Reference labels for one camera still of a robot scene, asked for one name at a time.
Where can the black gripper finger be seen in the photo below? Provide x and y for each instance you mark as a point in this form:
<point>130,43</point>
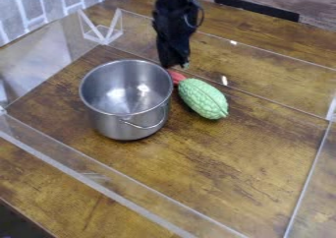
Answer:
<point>184,51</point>
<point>167,51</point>

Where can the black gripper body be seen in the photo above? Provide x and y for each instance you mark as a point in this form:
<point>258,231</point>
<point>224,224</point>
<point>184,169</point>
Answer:
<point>175,16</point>

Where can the pink spoon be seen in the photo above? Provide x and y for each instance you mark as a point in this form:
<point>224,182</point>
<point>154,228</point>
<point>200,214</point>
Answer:
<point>176,77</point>

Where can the green bitter gourd toy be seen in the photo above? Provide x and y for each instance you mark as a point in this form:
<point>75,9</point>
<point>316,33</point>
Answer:
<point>203,98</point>

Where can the stainless steel pot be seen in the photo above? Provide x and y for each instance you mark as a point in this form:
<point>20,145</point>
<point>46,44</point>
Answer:
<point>127,95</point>

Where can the clear acrylic corner bracket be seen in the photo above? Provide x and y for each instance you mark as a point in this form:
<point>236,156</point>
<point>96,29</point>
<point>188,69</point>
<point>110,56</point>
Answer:
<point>99,33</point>

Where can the black wall strip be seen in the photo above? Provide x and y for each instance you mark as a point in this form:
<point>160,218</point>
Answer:
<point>260,9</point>

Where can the clear acrylic enclosure wall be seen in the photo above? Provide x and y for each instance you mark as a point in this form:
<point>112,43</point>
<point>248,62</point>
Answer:
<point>251,176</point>

